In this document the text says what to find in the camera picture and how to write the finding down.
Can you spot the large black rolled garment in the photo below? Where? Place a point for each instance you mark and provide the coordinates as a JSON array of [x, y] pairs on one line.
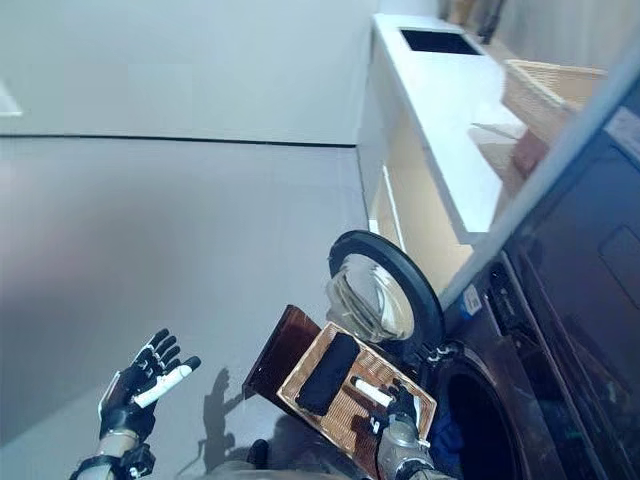
[[327, 375]]

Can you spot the dark rectangular sink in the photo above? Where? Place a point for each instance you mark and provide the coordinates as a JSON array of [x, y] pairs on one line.
[[440, 41]]

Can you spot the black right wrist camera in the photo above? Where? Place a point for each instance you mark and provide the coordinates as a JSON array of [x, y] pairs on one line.
[[375, 426]]

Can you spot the blue barcode sticker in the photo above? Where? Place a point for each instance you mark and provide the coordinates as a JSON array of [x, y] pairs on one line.
[[471, 302]]

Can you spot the round glass washer door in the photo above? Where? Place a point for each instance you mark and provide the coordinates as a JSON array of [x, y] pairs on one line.
[[380, 280]]

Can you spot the blue garment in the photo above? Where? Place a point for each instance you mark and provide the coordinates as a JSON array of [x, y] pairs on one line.
[[445, 430]]

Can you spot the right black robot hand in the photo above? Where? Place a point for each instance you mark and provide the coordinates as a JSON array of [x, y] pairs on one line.
[[405, 410]]

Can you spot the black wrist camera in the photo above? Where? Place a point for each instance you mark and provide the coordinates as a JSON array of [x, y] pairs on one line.
[[137, 461], [375, 426]]

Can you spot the dark stacked dryer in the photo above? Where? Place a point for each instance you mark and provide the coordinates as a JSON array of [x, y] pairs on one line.
[[590, 275]]

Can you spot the light wicker basket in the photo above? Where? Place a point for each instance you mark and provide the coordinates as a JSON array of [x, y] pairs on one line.
[[545, 90]]

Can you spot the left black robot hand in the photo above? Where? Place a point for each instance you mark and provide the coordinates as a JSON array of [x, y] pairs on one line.
[[125, 395]]

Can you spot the white shelf board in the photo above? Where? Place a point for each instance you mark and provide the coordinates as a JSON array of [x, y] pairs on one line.
[[450, 125]]

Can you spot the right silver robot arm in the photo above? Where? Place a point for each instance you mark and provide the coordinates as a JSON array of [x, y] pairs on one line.
[[405, 455]]

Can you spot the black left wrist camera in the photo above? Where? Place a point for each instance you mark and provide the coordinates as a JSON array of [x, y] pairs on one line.
[[137, 461]]

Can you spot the rectangular wicker basket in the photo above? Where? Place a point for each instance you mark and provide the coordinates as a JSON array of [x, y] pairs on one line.
[[375, 365]]

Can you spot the white built-in cabinet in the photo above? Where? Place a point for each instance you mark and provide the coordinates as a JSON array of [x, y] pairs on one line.
[[410, 210]]

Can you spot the silver curved faucet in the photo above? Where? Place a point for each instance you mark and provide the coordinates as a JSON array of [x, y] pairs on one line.
[[490, 22]]

